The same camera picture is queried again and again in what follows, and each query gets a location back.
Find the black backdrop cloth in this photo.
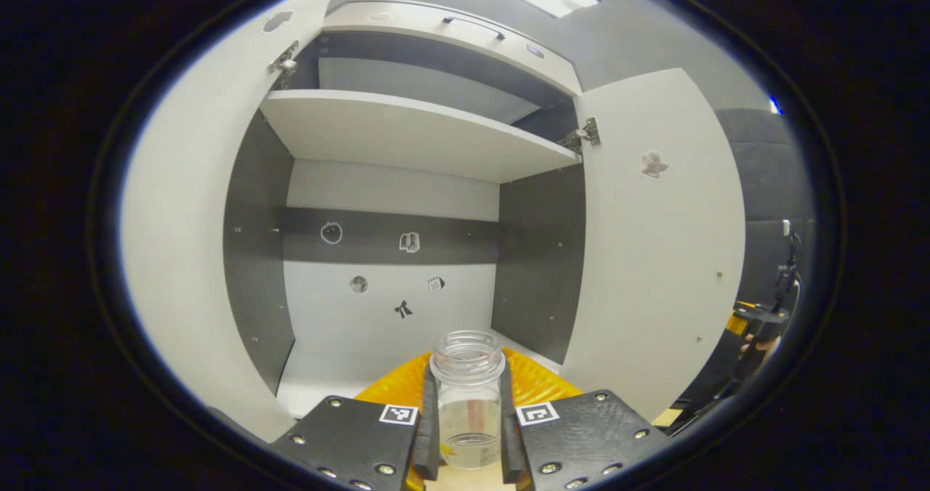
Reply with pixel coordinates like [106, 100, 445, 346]
[683, 107, 819, 434]

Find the clear glass bottle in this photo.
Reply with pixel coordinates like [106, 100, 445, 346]
[429, 330, 507, 471]

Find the metal door hinge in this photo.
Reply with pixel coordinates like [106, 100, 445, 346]
[558, 116, 602, 152]
[270, 38, 301, 79]

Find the grey white cabinet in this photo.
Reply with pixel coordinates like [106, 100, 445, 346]
[222, 0, 604, 421]

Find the white cabinet shelf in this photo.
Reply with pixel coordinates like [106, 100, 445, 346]
[259, 88, 583, 184]

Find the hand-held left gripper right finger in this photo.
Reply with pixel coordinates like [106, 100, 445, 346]
[498, 347, 673, 491]

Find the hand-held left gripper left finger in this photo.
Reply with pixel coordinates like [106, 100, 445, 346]
[267, 351, 442, 491]

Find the grey cabinet door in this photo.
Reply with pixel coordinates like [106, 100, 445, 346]
[119, 0, 351, 445]
[559, 68, 748, 423]

